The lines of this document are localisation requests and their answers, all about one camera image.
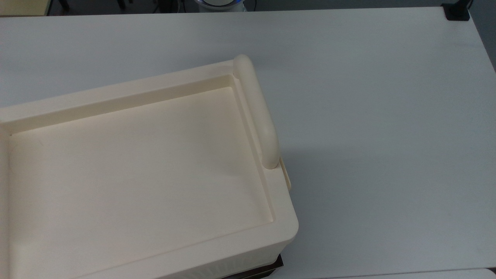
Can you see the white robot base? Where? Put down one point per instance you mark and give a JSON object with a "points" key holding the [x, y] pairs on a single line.
{"points": [[219, 4]]}

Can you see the cream plastic cabinet body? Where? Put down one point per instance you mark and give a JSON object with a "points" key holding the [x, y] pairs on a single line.
{"points": [[135, 162]]}

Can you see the yellowish wooden desk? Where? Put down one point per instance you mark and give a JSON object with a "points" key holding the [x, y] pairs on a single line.
{"points": [[23, 6]]}

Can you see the black camera stand clamp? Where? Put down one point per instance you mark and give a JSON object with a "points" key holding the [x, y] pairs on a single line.
{"points": [[456, 12]]}

